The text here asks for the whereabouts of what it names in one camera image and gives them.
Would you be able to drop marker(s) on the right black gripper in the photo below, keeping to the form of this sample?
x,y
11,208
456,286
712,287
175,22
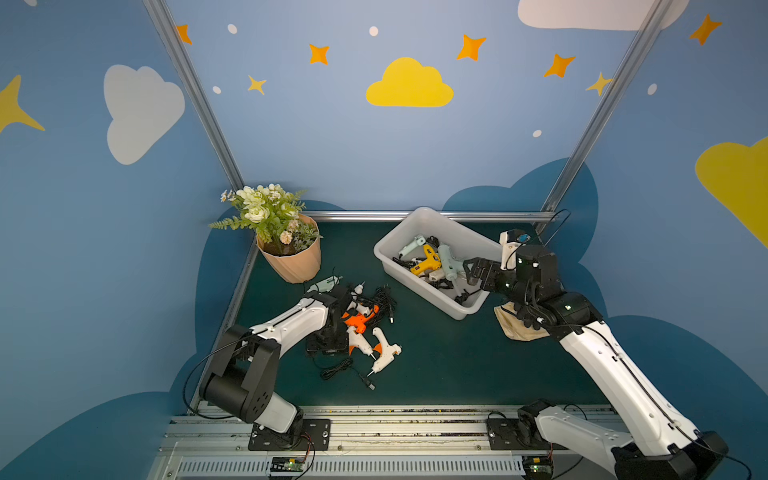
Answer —
x,y
492,275

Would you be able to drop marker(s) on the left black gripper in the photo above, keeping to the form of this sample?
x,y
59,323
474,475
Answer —
x,y
327,341

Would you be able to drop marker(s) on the large mint glue gun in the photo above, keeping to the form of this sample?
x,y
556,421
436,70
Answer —
x,y
452,267

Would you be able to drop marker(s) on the yellow glue gun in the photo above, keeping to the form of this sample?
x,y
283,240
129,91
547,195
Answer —
x,y
430,263

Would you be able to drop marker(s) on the small white orange glue gun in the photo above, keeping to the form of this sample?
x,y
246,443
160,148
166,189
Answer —
x,y
387,352

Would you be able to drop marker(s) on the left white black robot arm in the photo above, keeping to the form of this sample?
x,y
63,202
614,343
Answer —
x,y
241,376

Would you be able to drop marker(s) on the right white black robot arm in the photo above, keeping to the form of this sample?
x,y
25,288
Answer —
x,y
660,442

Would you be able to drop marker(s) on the white orange glue gun lower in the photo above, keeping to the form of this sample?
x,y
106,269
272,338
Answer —
x,y
358,341

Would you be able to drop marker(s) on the orange glue gun in pile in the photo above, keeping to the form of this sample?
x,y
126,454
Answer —
x,y
360,321

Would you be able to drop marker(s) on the white plastic storage box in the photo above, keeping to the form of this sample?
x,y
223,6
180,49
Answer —
x,y
465,243

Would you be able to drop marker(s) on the beige work glove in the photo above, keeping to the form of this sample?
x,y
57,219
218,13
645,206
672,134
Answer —
x,y
513,327

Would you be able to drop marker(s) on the artificial flower plant in pot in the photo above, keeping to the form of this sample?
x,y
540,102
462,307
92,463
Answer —
x,y
288,239

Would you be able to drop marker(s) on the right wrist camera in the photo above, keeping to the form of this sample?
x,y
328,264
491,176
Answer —
x,y
511,241

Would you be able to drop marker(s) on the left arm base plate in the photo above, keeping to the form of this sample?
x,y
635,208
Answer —
x,y
303,433

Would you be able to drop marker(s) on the aluminium front rail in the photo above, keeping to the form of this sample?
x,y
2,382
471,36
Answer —
x,y
364,442

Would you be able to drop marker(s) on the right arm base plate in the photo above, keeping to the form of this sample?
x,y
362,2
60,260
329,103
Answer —
x,y
516,433

